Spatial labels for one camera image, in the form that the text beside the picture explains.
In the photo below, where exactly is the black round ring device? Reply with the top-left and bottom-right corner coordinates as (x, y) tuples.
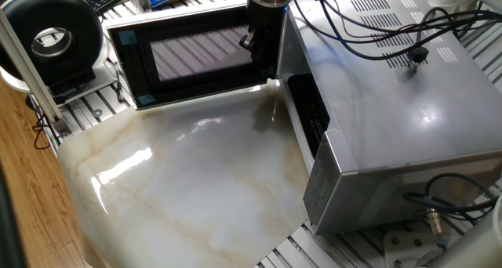
(0, 0), (105, 97)

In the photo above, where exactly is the dark camera cable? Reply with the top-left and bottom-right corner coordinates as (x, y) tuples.
(293, 0), (502, 63)

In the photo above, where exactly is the thin black cable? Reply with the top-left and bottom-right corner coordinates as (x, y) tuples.
(25, 95), (54, 150)

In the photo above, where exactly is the black cable bundle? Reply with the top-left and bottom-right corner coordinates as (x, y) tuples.
(402, 172), (502, 226)

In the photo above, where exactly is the dark panel edge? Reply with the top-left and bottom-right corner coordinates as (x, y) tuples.
(0, 158), (25, 268)

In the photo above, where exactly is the silver microwave oven body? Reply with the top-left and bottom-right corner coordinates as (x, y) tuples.
(276, 0), (502, 237)

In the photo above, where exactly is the teal tape patch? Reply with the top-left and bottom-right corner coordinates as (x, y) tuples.
(117, 29), (138, 46)
(136, 94), (157, 107)

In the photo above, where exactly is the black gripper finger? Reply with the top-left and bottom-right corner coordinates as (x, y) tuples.
(257, 41), (282, 72)
(238, 28), (259, 62)

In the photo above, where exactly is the black handled metal tool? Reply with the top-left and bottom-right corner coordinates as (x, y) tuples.
(115, 61), (126, 103)

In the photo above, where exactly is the glossy marble pattern mat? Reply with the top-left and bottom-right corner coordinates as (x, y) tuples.
(56, 79), (315, 268)

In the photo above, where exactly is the silver mounting plate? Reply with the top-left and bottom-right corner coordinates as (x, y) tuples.
(382, 228), (446, 268)

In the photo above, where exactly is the brass cable connector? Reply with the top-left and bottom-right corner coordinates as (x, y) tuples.
(426, 207), (446, 238)

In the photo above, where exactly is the silver black microwave door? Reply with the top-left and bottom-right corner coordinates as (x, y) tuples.
(102, 0), (286, 111)

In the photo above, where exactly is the black microwave plug cord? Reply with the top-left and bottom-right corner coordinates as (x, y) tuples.
(406, 5), (502, 71)

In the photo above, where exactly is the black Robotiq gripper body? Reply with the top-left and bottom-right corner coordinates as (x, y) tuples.
(247, 3), (289, 48)

